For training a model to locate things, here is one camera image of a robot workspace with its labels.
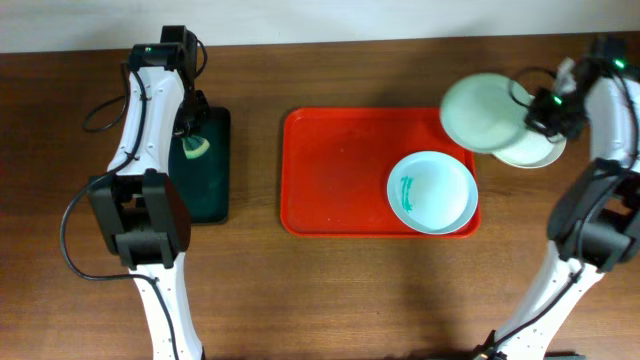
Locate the white plate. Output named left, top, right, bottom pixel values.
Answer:
left=493, top=131, right=566, bottom=169

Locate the mint green plate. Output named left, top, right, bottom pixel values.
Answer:
left=440, top=73, right=527, bottom=154

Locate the green sponge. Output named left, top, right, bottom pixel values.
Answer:
left=182, top=135, right=210, bottom=160

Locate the light blue plate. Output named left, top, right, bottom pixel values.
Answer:
left=386, top=151, right=479, bottom=235

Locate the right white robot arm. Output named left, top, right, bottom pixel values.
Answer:
left=471, top=35, right=639, bottom=359

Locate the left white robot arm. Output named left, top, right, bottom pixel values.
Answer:
left=88, top=26, right=205, bottom=359

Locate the black plastic tray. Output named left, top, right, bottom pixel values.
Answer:
left=169, top=107, right=231, bottom=224

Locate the red plastic tray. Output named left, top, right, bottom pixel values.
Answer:
left=280, top=107, right=475, bottom=238

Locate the left black cable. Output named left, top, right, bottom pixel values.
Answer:
left=59, top=38, right=209, bottom=360

